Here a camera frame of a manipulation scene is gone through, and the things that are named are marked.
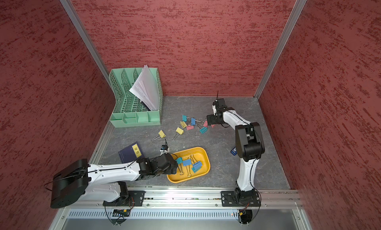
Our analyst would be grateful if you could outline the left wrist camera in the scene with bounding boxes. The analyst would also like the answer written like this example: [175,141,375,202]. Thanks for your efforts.
[160,140,169,154]

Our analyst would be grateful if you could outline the aluminium front rail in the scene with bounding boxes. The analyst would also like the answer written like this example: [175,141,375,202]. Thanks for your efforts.
[61,186,304,210]

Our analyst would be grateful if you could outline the yellow plastic tray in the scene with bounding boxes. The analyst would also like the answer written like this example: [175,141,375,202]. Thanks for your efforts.
[167,147,210,183]

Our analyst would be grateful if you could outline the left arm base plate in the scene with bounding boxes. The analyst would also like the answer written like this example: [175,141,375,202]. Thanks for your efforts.
[103,191,146,208]

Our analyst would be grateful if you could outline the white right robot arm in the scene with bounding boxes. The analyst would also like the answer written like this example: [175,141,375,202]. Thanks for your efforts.
[207,102,265,200]

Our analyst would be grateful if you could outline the green plastic file organizer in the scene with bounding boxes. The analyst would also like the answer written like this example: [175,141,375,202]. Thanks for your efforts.
[109,68,164,128]

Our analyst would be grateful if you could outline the yellow binder clip in pile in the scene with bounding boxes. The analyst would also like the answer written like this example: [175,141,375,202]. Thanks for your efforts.
[180,121,187,128]

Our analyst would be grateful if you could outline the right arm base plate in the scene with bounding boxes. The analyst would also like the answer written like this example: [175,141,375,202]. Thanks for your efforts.
[220,188,261,207]

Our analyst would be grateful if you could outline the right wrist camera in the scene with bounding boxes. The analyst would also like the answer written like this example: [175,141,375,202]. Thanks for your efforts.
[212,92,227,115]

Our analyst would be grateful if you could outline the teal binder clip bottom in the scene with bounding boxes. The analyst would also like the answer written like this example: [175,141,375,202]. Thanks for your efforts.
[192,167,200,173]

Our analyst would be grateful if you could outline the yellow binder clip middle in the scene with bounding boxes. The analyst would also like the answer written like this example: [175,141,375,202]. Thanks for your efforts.
[172,127,184,141]

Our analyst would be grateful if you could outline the dark blue notebook yellow label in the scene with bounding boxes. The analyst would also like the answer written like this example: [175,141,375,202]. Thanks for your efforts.
[118,142,144,164]

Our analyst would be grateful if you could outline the yellow binder clip far left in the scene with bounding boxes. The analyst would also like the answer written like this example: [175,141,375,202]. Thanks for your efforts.
[151,130,166,142]

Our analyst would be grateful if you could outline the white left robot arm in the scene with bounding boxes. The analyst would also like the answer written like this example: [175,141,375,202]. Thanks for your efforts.
[50,152,178,209]

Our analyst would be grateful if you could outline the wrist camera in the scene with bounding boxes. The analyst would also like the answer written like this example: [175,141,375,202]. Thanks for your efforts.
[160,140,169,154]
[212,92,227,115]

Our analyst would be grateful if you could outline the white paper stack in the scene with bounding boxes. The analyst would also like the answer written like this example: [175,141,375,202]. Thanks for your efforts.
[129,65,160,111]

